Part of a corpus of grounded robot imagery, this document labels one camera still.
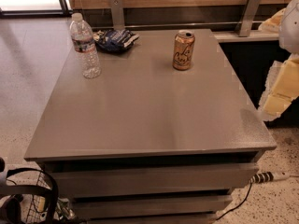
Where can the metal wall bracket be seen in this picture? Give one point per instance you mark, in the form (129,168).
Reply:
(243,28)
(117,14)

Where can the white power strip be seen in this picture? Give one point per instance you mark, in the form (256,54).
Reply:
(269,177)

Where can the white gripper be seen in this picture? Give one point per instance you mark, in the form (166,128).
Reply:
(290,28)

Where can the clear plastic water bottle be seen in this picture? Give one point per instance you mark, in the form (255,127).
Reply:
(84,45)

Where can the grey drawer cabinet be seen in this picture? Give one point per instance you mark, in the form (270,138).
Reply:
(145,143)

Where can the left metal wall bracket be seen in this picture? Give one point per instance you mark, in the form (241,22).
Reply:
(117,14)

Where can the orange LaCroix can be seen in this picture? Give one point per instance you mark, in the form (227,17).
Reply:
(183,50)

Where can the blue chip bag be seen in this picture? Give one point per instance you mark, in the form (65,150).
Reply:
(115,41)

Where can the black strap bag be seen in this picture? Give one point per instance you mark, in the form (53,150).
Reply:
(10,190)

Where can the right metal wall bracket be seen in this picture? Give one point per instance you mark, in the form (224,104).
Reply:
(243,28)

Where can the black wire basket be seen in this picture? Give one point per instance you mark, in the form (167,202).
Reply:
(42,207)

